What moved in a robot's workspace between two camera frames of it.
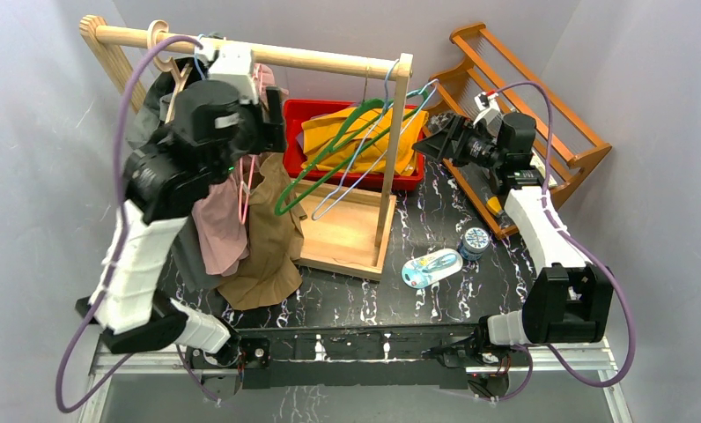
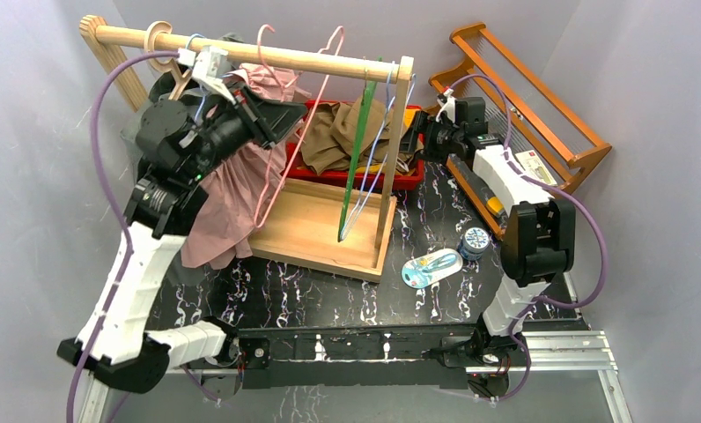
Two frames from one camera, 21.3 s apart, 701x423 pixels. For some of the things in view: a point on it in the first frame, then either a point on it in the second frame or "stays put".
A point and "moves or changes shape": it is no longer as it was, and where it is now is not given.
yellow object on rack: [494, 204] stays put
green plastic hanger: [333, 144] to [366, 102]
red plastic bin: [294, 112] stays put
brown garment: [275, 242] to [331, 133]
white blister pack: [419, 270] stays put
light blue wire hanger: [362, 149] moves or changes shape
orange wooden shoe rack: [490, 107] stays put
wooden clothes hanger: [180, 77] stays put
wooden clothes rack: [345, 230] stays put
